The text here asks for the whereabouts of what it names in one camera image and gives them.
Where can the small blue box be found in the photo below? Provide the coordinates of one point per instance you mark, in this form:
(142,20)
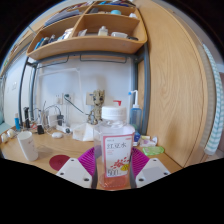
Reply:
(137,137)

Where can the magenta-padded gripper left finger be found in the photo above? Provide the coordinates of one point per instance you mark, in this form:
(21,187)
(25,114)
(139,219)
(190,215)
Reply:
(75,171)

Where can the small black block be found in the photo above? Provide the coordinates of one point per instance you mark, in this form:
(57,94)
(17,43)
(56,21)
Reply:
(40,129)

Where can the teal cushioned seat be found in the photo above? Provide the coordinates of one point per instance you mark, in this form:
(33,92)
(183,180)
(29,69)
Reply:
(2,126)

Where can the flat round red coaster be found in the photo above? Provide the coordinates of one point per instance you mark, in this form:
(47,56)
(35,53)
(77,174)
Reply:
(59,162)

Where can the white tape roll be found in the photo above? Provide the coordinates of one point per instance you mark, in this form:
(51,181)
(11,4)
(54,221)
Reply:
(4,138)
(10,133)

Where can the small blue bottle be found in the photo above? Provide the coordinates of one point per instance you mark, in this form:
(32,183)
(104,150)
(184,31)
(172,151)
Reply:
(17,122)

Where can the wooden shelf unit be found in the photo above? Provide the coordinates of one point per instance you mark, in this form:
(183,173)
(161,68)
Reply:
(86,46)

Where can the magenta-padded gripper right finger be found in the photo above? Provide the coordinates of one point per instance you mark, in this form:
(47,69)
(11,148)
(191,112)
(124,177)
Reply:
(151,171)

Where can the black upright cylinder device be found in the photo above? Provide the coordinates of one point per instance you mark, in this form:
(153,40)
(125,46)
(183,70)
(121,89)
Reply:
(26,118)

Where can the green wipes pack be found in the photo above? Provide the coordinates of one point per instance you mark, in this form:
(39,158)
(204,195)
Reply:
(153,151)

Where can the white cup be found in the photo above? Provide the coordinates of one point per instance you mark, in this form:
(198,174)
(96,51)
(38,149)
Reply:
(28,146)

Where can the green-white striped towel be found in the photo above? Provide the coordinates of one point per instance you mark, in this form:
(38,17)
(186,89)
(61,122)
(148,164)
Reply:
(215,116)

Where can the wooden tree-man figurine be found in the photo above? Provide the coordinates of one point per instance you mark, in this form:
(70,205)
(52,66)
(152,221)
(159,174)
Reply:
(97,108)

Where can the white power strip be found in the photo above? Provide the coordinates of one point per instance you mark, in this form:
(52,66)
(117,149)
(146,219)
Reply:
(63,129)

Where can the white computer mouse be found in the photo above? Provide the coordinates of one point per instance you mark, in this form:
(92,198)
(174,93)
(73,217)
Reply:
(57,135)

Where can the white tissue pack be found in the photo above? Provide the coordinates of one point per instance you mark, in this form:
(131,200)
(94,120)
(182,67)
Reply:
(83,132)

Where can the small white pink box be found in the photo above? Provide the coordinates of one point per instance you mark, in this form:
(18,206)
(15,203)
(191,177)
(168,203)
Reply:
(148,141)

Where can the grey metal shelf frame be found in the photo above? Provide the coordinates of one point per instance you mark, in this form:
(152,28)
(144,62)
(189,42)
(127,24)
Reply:
(145,93)

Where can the black charger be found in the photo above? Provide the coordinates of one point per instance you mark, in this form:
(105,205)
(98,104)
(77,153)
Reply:
(60,120)

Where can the clear drink bottle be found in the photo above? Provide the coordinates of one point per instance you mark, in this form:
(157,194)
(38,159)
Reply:
(115,153)

